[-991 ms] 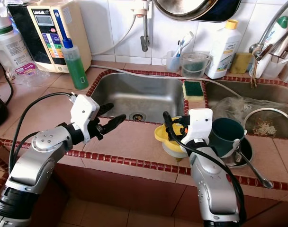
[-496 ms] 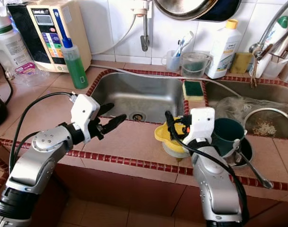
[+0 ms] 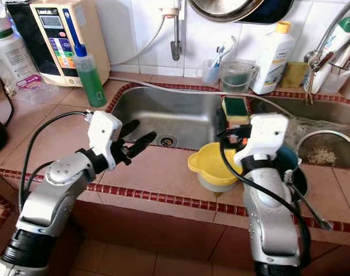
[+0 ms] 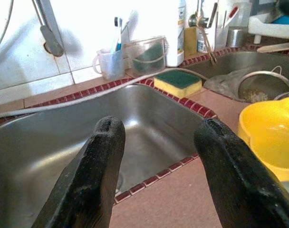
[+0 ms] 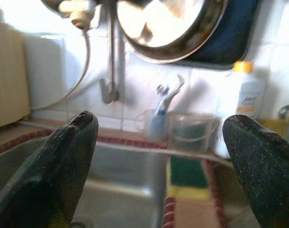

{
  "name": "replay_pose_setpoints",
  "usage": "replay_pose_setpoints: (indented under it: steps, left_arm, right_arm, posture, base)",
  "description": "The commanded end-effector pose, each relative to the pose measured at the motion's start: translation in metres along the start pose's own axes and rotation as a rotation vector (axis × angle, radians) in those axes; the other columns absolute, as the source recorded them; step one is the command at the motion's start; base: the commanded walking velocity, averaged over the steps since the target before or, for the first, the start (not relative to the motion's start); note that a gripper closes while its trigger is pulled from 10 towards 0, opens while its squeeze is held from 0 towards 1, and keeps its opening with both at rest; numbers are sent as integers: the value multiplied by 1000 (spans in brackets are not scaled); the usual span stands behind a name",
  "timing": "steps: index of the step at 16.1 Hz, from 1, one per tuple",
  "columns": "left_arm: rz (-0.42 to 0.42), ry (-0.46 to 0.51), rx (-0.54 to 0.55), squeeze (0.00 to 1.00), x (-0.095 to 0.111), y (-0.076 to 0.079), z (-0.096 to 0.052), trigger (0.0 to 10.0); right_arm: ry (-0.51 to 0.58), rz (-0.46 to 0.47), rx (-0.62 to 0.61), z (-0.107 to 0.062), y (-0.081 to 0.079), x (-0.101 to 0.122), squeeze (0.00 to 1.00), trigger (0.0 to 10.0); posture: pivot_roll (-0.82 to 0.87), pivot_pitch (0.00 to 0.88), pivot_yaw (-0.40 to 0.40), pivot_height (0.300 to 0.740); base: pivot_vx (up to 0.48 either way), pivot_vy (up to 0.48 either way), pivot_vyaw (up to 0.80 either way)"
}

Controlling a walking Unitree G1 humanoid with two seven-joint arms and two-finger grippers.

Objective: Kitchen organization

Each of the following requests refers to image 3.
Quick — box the chrome kitchen faucet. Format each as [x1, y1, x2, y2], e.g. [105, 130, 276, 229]
[303, 0, 350, 104]

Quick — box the small steel sink basin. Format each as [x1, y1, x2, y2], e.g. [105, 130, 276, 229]
[109, 85, 233, 151]

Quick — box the beige water ionizer machine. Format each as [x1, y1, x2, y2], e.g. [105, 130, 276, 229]
[5, 0, 111, 87]

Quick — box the white faucet water filter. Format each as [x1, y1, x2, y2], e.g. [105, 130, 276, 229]
[307, 17, 350, 95]

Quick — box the clear toothbrush cup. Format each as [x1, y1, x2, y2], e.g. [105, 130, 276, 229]
[197, 57, 222, 87]

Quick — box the white wall valve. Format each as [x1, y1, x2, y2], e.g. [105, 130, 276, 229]
[161, 0, 184, 18]

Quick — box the clear packet pink label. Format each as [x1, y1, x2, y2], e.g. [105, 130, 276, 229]
[14, 75, 49, 99]

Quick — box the green and yellow sponge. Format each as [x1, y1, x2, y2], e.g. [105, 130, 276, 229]
[223, 97, 250, 123]

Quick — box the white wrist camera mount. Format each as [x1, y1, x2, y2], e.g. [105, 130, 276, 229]
[86, 111, 124, 171]
[233, 113, 290, 167]

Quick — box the teal plastic cup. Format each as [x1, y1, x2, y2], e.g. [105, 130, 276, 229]
[279, 145, 301, 173]

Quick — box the large steel sink basin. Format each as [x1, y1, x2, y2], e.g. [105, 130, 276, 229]
[247, 95, 350, 173]

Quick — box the grey wall tap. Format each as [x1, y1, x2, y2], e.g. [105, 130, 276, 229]
[169, 14, 182, 62]

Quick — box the steel mesh strainer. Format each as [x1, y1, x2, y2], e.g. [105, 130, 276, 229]
[296, 131, 350, 170]

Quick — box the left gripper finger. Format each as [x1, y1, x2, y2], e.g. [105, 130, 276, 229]
[129, 132, 158, 160]
[121, 119, 140, 141]

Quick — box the green dish soap bottle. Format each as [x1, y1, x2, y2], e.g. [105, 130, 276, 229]
[73, 43, 108, 108]

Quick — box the yellow plastic bowl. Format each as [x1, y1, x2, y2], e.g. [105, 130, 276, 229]
[187, 142, 245, 193]

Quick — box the hanging black pan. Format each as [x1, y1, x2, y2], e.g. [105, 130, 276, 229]
[241, 0, 295, 25]

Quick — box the hanging steel pan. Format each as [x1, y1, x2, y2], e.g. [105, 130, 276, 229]
[189, 0, 268, 24]

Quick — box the white canister green ring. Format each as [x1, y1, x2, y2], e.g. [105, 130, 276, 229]
[0, 0, 42, 93]

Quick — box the beige curved hose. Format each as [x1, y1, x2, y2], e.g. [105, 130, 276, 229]
[109, 14, 167, 67]

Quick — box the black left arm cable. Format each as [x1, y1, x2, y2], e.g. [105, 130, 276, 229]
[18, 110, 90, 210]

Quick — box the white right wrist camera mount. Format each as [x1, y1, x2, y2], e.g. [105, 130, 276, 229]
[233, 113, 290, 167]

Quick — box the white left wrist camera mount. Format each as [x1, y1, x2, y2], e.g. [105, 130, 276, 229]
[86, 111, 124, 171]

